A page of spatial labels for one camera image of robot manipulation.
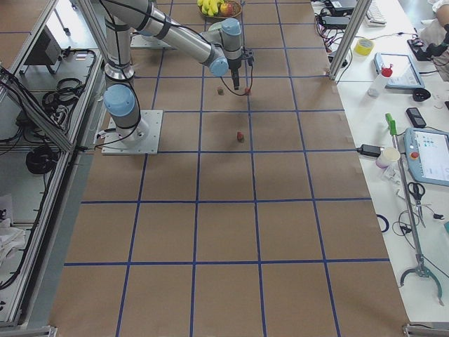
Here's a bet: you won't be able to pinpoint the black scissors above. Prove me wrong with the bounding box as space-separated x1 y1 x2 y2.
408 182 426 227

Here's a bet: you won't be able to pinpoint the long reach grabber tool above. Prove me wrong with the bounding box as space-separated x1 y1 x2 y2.
384 112 443 306

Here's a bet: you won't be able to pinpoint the teach pendant near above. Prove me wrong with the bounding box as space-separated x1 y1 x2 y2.
403 128 448 186

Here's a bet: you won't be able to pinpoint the teach pendant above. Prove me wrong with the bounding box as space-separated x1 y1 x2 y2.
373 53 425 90
403 128 448 186

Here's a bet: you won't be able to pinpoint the red capped squeeze bottle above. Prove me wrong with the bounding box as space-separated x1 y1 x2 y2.
367 65 393 98

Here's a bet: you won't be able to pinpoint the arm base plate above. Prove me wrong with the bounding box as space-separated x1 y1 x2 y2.
130 33 174 49
101 110 163 155

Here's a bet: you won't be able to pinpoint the black small bowl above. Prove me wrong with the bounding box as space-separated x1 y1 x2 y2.
412 88 431 103

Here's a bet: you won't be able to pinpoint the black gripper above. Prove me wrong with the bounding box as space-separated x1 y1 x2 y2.
229 58 241 89

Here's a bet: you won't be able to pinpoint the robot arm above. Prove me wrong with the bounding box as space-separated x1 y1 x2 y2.
101 1 244 141

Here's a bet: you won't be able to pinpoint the aluminium frame post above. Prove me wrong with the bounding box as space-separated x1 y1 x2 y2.
329 0 371 80

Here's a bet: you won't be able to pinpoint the wicker basket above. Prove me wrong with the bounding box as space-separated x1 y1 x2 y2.
199 1 242 19

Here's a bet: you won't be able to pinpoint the yellow tape roll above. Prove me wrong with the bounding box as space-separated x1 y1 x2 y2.
354 38 374 56

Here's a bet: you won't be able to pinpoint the red apple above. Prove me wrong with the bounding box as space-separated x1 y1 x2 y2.
220 3 234 17

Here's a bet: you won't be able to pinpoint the yellow banana bunch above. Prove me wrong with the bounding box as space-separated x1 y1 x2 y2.
196 0 225 17

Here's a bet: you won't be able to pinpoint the black power adapter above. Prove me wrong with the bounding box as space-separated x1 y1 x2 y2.
356 144 383 158

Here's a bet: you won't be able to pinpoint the white paper cup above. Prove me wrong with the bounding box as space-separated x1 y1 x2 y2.
375 147 401 169

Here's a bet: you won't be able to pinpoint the teach pendant far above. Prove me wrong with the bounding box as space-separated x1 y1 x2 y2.
373 53 425 90

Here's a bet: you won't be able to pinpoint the light green plate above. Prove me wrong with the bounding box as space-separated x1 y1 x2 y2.
208 22 222 32

